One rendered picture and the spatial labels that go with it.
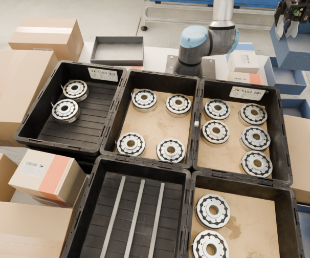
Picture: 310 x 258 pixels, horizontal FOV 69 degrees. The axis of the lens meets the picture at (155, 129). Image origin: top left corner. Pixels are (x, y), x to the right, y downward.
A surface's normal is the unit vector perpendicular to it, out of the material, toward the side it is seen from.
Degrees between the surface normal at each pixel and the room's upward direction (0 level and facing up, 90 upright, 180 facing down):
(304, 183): 0
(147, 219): 0
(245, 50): 0
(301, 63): 90
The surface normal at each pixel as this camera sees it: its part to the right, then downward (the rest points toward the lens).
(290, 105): -0.01, 0.84
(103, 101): 0.00, -0.54
